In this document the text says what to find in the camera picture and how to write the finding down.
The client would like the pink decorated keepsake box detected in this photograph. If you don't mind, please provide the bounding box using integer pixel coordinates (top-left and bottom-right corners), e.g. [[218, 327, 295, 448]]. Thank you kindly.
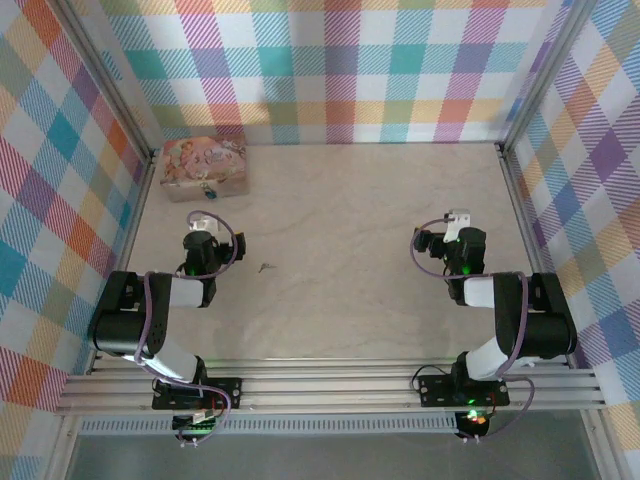
[[159, 133, 251, 204]]

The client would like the controller board with lights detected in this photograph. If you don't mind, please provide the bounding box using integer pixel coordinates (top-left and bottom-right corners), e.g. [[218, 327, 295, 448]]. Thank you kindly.
[[457, 407, 494, 434]]

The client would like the green terminal controller board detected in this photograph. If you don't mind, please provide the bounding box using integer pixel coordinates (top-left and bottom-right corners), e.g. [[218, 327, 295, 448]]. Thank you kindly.
[[172, 410, 224, 435]]

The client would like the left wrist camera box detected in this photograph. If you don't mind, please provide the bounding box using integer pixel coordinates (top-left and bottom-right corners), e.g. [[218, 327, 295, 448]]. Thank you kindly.
[[188, 211, 222, 233]]

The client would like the aluminium side rail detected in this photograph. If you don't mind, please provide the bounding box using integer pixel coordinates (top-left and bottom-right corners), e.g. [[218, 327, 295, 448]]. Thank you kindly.
[[87, 149, 161, 376], [494, 142, 554, 284]]

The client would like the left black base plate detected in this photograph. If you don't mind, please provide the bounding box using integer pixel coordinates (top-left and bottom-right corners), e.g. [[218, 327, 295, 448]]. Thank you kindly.
[[151, 377, 245, 412]]

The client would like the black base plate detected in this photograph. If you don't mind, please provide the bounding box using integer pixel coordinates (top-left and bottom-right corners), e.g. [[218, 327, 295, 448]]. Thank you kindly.
[[417, 372, 511, 409], [151, 377, 245, 412]]

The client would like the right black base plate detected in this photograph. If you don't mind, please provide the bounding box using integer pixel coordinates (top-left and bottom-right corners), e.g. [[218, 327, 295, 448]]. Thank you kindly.
[[417, 372, 511, 409]]

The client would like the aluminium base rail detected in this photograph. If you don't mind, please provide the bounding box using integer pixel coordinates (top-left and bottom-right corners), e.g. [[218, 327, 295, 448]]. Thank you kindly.
[[53, 357, 609, 416]]

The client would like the aluminium corner post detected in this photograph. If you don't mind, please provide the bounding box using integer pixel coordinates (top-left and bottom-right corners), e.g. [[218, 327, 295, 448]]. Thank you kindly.
[[494, 0, 601, 151], [54, 0, 164, 164]]

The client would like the grey slotted cable duct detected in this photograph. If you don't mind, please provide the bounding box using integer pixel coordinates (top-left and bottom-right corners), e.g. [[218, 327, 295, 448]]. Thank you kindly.
[[79, 418, 460, 435]]

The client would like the aluminium frame leg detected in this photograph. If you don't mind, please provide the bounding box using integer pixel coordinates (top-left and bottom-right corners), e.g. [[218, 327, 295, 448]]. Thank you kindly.
[[582, 407, 624, 480], [47, 414, 84, 480]]

